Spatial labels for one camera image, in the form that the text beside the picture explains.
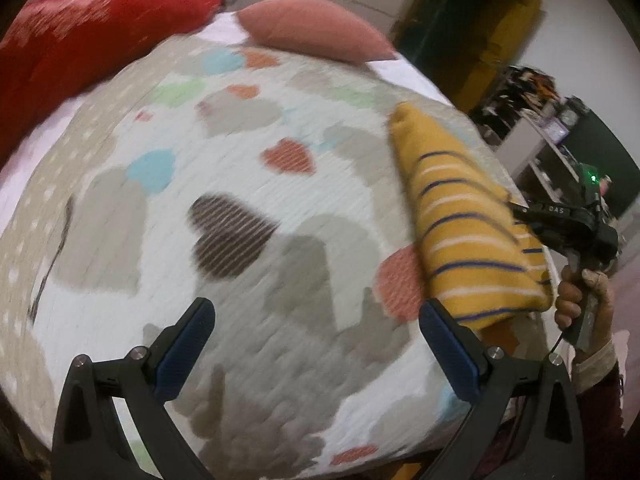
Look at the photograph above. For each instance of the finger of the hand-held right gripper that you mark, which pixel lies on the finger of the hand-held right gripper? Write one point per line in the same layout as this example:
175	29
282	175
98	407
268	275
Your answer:
525	217

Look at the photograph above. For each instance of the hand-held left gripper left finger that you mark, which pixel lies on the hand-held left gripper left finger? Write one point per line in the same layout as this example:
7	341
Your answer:
182	345

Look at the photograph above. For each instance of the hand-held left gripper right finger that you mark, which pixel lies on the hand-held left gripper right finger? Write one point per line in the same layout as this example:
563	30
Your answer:
450	355

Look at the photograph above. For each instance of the yellow striped sweater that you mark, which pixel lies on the yellow striped sweater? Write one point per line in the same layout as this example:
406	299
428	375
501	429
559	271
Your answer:
460	220

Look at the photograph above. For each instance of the person's right forearm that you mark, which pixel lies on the person's right forearm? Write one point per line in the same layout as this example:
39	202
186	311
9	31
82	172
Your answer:
597	385

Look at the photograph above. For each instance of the person's right hand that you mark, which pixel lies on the person's right hand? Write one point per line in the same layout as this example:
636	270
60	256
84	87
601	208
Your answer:
567	300

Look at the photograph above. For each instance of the cluttered shelf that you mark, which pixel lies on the cluttered shelf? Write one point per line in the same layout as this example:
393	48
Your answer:
540	120

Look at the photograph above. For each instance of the printed quilted blanket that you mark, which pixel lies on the printed quilted blanket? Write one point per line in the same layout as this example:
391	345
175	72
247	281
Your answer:
280	240

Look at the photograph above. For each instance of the white and pink bedsheet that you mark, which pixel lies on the white and pink bedsheet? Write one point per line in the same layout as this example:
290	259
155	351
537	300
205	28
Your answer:
415	77

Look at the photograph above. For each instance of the pink pillow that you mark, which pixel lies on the pink pillow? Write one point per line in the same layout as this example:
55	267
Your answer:
315	27

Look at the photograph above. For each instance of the red patterned blanket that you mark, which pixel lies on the red patterned blanket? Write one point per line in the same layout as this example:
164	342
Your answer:
85	45

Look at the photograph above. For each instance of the dark door with yellow frame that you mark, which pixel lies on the dark door with yellow frame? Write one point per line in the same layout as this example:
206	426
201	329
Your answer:
465	20

